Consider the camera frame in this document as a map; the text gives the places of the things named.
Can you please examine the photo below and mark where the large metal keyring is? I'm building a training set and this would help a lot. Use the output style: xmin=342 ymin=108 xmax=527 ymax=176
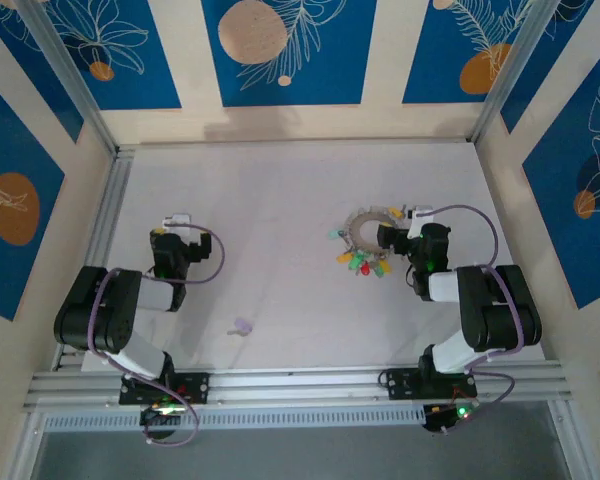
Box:
xmin=344 ymin=203 xmax=410 ymax=266

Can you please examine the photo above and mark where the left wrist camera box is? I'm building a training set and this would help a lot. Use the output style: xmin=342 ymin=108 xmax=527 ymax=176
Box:
xmin=162 ymin=213 xmax=193 ymax=232

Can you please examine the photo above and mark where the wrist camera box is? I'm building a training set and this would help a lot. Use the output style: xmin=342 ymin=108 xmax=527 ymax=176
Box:
xmin=162 ymin=213 xmax=193 ymax=232
xmin=408 ymin=204 xmax=434 ymax=239

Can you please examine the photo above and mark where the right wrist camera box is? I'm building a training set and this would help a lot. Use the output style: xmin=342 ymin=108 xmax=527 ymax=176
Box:
xmin=408 ymin=204 xmax=434 ymax=239

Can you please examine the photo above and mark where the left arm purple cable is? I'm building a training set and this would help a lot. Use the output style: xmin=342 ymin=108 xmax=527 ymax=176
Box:
xmin=87 ymin=222 xmax=227 ymax=446

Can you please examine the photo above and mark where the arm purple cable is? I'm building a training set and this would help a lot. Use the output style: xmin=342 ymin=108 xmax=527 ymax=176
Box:
xmin=87 ymin=222 xmax=227 ymax=446
xmin=422 ymin=203 xmax=526 ymax=421

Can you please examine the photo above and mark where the aluminium side rail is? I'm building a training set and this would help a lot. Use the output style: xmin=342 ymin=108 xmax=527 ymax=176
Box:
xmin=52 ymin=148 xmax=133 ymax=372

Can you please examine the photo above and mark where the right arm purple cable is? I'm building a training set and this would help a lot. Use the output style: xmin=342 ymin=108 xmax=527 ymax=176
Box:
xmin=422 ymin=203 xmax=526 ymax=421

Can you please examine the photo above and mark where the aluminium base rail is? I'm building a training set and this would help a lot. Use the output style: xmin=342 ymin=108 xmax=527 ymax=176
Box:
xmin=22 ymin=360 xmax=566 ymax=414

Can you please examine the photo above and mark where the aluminium frame post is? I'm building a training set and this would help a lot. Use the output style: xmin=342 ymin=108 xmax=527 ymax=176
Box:
xmin=15 ymin=0 xmax=120 ymax=157
xmin=547 ymin=399 xmax=581 ymax=480
xmin=468 ymin=0 xmax=567 ymax=145
xmin=2 ymin=409 xmax=49 ymax=480

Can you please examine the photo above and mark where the grey slotted cable duct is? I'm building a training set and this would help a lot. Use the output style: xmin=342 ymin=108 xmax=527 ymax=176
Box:
xmin=42 ymin=407 xmax=427 ymax=432

